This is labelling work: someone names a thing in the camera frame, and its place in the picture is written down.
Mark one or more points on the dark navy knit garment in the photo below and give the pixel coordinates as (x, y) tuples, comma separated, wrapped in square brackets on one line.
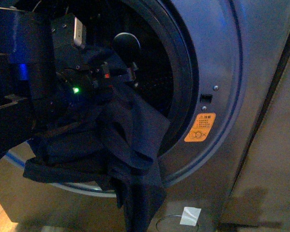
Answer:
[(113, 138)]

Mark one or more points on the round drain filter cover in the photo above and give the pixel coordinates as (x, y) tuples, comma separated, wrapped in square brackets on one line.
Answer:
[(172, 224)]

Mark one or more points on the white paper label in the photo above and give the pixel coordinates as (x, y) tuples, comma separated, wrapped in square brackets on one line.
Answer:
[(190, 216)]

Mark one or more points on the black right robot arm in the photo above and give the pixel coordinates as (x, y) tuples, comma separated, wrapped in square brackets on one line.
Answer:
[(32, 93)]

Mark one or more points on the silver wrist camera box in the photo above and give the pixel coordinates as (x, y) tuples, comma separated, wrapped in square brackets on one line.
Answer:
[(79, 36)]

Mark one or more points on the black rubber door gasket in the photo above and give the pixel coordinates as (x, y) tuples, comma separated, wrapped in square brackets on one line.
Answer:
[(163, 17)]

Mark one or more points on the orange warning sticker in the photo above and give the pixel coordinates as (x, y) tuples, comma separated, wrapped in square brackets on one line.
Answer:
[(201, 127)]

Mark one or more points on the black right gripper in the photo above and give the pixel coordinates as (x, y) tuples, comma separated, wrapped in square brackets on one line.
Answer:
[(86, 70)]

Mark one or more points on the steel washing machine drum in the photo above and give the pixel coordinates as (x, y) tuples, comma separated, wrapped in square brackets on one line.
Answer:
[(104, 19)]

